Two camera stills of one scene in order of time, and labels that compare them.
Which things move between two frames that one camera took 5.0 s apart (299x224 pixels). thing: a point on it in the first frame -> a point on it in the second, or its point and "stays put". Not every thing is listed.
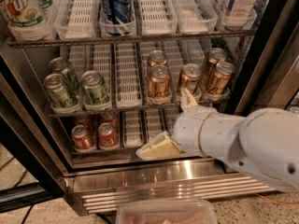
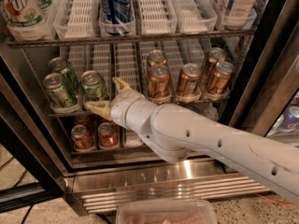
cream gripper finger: (161, 146) -> (102, 107)
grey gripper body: (188, 130) -> (121, 105)
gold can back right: (216, 55) stays put
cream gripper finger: (187, 99) -> (121, 85)
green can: (60, 65) stays put
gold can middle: (191, 77) stays put
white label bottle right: (240, 3) stays put
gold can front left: (160, 82) stays put
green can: (95, 88) stays put
